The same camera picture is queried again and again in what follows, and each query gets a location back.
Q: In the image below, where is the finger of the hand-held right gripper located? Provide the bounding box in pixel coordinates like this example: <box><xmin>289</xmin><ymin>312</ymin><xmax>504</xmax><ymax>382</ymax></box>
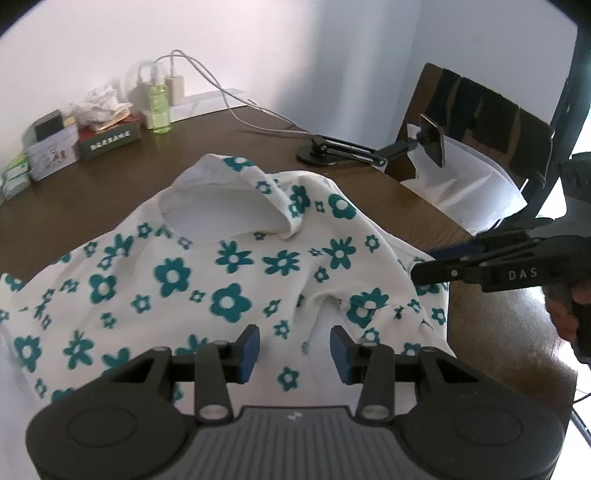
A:
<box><xmin>410</xmin><ymin>256</ymin><xmax>502</xmax><ymax>291</ymax></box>
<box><xmin>427</xmin><ymin>218</ymin><xmax>555</xmax><ymax>261</ymax></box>

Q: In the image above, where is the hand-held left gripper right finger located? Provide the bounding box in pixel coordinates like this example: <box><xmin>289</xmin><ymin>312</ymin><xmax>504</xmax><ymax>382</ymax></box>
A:
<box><xmin>331</xmin><ymin>325</ymin><xmax>468</xmax><ymax>422</ymax></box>

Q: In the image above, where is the dark tissue box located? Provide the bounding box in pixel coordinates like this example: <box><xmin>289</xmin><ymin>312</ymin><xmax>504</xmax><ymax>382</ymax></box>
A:
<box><xmin>76</xmin><ymin>115</ymin><xmax>141</xmax><ymax>161</ymax></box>

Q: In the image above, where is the white garment with teal flowers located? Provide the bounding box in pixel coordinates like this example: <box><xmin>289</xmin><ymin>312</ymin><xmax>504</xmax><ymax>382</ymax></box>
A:
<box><xmin>0</xmin><ymin>154</ymin><xmax>455</xmax><ymax>407</ymax></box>

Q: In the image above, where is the white charger plug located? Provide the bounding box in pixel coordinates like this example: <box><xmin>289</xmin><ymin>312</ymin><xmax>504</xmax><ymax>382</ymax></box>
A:
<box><xmin>128</xmin><ymin>65</ymin><xmax>153</xmax><ymax>112</ymax></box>

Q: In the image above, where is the small black box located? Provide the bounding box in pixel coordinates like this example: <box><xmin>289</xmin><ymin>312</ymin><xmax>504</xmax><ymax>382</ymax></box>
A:
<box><xmin>33</xmin><ymin>110</ymin><xmax>65</xmax><ymax>141</ymax></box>

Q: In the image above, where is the black pole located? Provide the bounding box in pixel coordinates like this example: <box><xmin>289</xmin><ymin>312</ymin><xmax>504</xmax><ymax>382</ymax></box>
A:
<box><xmin>522</xmin><ymin>0</ymin><xmax>591</xmax><ymax>222</ymax></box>

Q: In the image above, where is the green liquid bottle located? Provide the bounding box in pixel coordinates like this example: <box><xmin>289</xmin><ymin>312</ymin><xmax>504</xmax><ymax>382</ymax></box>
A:
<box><xmin>147</xmin><ymin>65</ymin><xmax>172</xmax><ymax>136</ymax></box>

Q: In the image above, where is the person's right hand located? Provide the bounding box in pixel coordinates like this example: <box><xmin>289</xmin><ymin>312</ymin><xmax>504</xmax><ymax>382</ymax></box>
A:
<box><xmin>545</xmin><ymin>286</ymin><xmax>581</xmax><ymax>342</ymax></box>

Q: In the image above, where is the white bag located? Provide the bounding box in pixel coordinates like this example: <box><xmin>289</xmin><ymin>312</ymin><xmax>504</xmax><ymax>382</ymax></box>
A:
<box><xmin>399</xmin><ymin>134</ymin><xmax>528</xmax><ymax>236</ymax></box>

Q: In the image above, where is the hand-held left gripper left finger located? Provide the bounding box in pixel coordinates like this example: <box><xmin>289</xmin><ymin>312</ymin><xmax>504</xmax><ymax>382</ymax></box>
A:
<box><xmin>110</xmin><ymin>324</ymin><xmax>262</xmax><ymax>424</ymax></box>

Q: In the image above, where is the white power strip with chargers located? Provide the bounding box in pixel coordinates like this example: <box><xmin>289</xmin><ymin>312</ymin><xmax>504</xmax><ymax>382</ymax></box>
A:
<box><xmin>124</xmin><ymin>58</ymin><xmax>305</xmax><ymax>130</ymax></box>

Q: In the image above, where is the crumpled white tissue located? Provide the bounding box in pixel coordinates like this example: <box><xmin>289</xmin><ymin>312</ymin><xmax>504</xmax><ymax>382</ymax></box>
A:
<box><xmin>73</xmin><ymin>82</ymin><xmax>132</xmax><ymax>125</ymax></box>

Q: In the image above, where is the brown wooden chair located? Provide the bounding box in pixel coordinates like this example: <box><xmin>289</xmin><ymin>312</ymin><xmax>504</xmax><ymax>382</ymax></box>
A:
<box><xmin>383</xmin><ymin>62</ymin><xmax>555</xmax><ymax>195</ymax></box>

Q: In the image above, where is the pale printed tin box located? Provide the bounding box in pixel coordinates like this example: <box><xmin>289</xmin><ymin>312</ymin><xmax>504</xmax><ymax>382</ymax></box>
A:
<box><xmin>27</xmin><ymin>124</ymin><xmax>79</xmax><ymax>182</ymax></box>

